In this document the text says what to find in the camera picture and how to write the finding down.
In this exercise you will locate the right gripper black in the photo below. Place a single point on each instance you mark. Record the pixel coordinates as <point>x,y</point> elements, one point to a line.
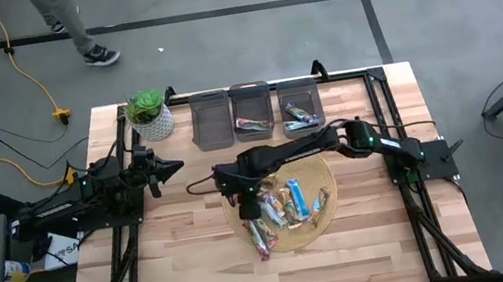
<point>239,178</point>

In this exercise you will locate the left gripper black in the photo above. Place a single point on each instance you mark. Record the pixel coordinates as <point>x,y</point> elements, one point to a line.
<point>153,177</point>

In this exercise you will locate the red green granola bar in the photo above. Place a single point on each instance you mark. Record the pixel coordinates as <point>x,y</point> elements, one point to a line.
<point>257,243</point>
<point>268,232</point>
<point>251,124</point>

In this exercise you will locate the blue chocolate chip granola bar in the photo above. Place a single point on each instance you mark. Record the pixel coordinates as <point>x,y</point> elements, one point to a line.
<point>300,112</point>
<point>295,126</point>
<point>298,199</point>

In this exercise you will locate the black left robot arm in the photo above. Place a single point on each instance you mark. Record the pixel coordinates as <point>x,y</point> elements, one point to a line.
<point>55,210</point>

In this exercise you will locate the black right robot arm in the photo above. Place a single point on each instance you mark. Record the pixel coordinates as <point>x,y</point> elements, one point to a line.
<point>303,145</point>

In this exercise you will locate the succulent in white patterned pot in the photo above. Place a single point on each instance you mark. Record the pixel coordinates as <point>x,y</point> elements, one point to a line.
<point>155,126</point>

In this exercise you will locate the grey plastic bin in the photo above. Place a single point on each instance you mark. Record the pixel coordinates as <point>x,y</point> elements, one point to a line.
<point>210,117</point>
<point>291,91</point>
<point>250,100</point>

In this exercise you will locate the round woven straw placemat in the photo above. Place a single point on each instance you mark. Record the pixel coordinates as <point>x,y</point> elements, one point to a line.
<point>318,176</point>

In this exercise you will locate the white printed box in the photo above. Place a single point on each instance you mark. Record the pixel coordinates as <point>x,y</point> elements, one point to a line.
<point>64,251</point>

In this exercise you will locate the person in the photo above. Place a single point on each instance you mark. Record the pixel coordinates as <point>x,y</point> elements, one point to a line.
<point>71,23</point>

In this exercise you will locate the yellow white bottle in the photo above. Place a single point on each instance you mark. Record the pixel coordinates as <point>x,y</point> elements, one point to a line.
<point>16,272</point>

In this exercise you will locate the black aluminium table frame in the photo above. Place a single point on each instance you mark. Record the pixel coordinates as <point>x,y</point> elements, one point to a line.
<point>342,76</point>

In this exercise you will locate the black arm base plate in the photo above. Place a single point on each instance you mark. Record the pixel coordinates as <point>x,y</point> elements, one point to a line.
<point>436,157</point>

